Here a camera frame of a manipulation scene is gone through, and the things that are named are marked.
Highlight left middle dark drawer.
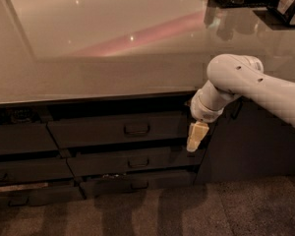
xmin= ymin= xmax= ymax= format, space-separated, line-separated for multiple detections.
xmin=0 ymin=158 xmax=72 ymax=183

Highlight dark cabinet door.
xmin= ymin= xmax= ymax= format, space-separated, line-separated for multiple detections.
xmin=196 ymin=97 xmax=295 ymax=184

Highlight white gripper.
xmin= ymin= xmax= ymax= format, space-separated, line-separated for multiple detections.
xmin=187 ymin=94 xmax=223 ymax=152

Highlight dark grey bottom drawer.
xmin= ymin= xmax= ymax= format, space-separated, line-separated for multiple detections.
xmin=80 ymin=169 xmax=196 ymax=199

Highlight dark grey drawer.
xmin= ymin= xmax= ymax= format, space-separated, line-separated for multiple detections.
xmin=67 ymin=146 xmax=204 ymax=177
xmin=80 ymin=169 xmax=196 ymax=199
xmin=47 ymin=111 xmax=188 ymax=148

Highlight dark grey middle drawer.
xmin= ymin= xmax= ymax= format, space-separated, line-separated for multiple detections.
xmin=67 ymin=146 xmax=204 ymax=177

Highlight dark angled stand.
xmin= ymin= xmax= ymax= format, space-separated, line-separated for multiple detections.
xmin=267 ymin=0 xmax=295 ymax=28

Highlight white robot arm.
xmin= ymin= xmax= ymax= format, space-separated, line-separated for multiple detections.
xmin=187 ymin=54 xmax=295 ymax=152

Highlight dark grey top drawer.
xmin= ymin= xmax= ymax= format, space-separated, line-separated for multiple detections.
xmin=47 ymin=111 xmax=188 ymax=148

